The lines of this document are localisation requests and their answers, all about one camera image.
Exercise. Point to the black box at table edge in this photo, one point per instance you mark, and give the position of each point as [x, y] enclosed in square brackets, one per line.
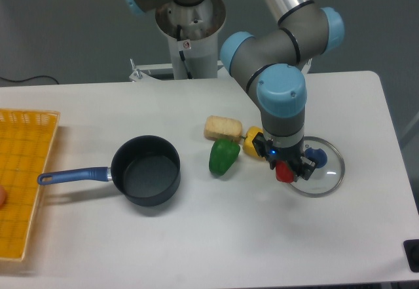
[412, 253]

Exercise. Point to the yellow toy pepper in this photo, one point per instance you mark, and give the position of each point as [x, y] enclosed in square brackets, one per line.
[247, 144]

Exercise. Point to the beige toy bread loaf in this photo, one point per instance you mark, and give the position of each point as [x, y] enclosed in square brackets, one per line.
[217, 127]

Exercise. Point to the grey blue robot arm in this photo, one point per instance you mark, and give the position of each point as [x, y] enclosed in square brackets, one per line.
[266, 68]

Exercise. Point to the green toy pepper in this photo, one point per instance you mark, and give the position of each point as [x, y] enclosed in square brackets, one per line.
[223, 155]

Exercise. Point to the yellow woven basket tray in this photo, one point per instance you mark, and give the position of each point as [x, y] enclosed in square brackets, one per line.
[26, 140]

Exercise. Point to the glass lid with blue knob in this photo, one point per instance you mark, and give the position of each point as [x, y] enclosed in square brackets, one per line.
[329, 172]

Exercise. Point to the red toy pepper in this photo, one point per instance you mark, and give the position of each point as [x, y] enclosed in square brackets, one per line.
[283, 172]

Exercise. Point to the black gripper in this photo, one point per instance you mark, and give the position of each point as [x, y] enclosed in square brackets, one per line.
[301, 166]

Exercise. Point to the dark pot with blue handle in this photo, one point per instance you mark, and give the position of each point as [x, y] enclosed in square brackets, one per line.
[145, 169]

